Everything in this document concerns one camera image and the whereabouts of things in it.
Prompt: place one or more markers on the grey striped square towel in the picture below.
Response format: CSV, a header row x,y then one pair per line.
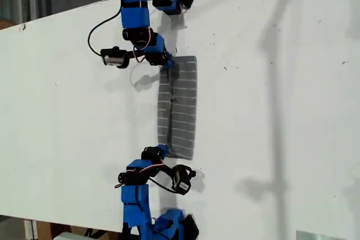
x,y
182,110

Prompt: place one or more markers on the white container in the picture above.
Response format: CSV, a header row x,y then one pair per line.
x,y
70,236

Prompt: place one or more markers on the brown cardboard box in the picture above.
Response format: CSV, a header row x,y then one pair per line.
x,y
46,230

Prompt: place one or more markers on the white table leg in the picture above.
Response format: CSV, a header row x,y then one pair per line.
x,y
30,230

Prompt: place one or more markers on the black camera stalk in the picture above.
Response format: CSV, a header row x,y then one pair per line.
x,y
168,169
130,53

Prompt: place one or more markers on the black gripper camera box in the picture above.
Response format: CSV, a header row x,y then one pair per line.
x,y
112,57
181,179

